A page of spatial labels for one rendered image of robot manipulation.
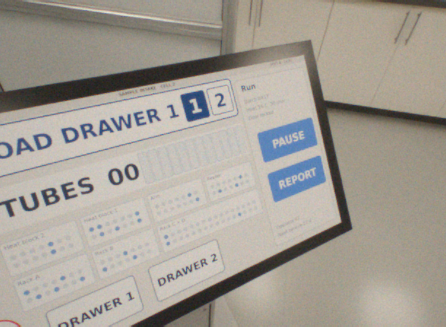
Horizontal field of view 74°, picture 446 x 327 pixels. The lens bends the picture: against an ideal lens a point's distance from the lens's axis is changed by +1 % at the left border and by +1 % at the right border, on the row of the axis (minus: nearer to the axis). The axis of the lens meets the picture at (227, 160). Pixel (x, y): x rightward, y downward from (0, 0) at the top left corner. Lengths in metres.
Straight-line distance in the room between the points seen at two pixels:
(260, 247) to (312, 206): 0.10
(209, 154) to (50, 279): 0.22
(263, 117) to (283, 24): 1.94
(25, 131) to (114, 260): 0.17
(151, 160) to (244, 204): 0.14
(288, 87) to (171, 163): 0.21
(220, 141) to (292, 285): 1.22
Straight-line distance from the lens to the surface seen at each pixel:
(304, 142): 0.46
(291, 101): 0.45
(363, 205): 1.96
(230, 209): 0.40
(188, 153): 0.38
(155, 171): 0.37
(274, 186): 0.43
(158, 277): 0.40
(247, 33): 2.39
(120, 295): 0.40
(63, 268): 0.38
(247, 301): 1.47
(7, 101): 0.38
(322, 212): 0.49
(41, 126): 0.37
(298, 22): 2.34
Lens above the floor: 1.37
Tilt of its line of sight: 43 degrees down
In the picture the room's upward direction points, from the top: 4 degrees clockwise
